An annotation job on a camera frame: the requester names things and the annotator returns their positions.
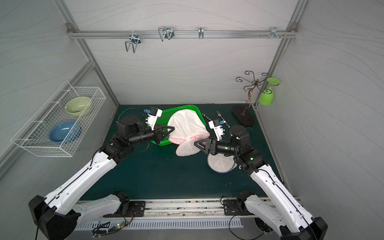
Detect white slotted cable duct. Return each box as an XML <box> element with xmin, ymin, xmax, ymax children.
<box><xmin>75</xmin><ymin>217</ymin><xmax>244</xmax><ymax>231</ymax></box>

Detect metal bracket hook right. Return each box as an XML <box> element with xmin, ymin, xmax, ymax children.
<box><xmin>260</xmin><ymin>27</ymin><xmax>287</xmax><ymax>39</ymax></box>

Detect light green ceramic bowl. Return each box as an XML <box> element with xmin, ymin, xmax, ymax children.
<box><xmin>65</xmin><ymin>97</ymin><xmax>92</xmax><ymax>118</ymax></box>

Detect blue ceramic bowl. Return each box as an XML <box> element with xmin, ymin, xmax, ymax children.
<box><xmin>49</xmin><ymin>121</ymin><xmax>83</xmax><ymax>144</ymax></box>

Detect metal clip hook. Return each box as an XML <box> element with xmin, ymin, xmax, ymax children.
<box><xmin>198</xmin><ymin>27</ymin><xmax>204</xmax><ymax>39</ymax></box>

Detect metal cup holder stand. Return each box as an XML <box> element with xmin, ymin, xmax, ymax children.
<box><xmin>231</xmin><ymin>71</ymin><xmax>270</xmax><ymax>127</ymax></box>

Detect green plastic basket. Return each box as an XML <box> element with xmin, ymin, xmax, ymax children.
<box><xmin>144</xmin><ymin>106</ymin><xmax>210</xmax><ymax>147</ymax></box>

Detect white wire wall basket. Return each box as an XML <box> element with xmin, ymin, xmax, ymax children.
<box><xmin>11</xmin><ymin>82</ymin><xmax>106</xmax><ymax>158</ymax></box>

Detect green plastic wine glass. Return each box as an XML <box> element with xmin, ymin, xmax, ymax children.
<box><xmin>259</xmin><ymin>77</ymin><xmax>281</xmax><ymax>106</ymax></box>

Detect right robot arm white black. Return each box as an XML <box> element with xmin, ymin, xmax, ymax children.
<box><xmin>194</xmin><ymin>125</ymin><xmax>328</xmax><ymax>240</ymax></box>

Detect round white mesh bag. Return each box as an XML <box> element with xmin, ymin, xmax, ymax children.
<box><xmin>168</xmin><ymin>109</ymin><xmax>210</xmax><ymax>157</ymax></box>

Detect metal double hook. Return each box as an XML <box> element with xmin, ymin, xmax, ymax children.
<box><xmin>125</xmin><ymin>32</ymin><xmax>141</xmax><ymax>53</ymax></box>
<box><xmin>158</xmin><ymin>27</ymin><xmax>175</xmax><ymax>42</ymax></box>

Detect metal double hook left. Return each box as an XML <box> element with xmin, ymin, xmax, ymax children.
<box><xmin>125</xmin><ymin>32</ymin><xmax>141</xmax><ymax>53</ymax></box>

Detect black cable bundle left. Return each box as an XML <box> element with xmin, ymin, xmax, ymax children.
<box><xmin>91</xmin><ymin>206</ymin><xmax>134</xmax><ymax>238</ymax></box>

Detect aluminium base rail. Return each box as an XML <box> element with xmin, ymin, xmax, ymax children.
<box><xmin>59</xmin><ymin>196</ymin><xmax>304</xmax><ymax>221</ymax></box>

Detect aluminium top rail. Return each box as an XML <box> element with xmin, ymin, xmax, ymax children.
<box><xmin>68</xmin><ymin>28</ymin><xmax>299</xmax><ymax>40</ymax></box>

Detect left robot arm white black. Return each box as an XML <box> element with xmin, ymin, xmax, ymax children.
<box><xmin>29</xmin><ymin>115</ymin><xmax>175</xmax><ymax>240</ymax></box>

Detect white mesh laundry bag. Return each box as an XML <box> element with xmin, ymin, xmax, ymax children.
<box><xmin>207</xmin><ymin>154</ymin><xmax>237</xmax><ymax>174</ymax></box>

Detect metal double hook middle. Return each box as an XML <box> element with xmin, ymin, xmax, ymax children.
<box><xmin>158</xmin><ymin>27</ymin><xmax>175</xmax><ymax>42</ymax></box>

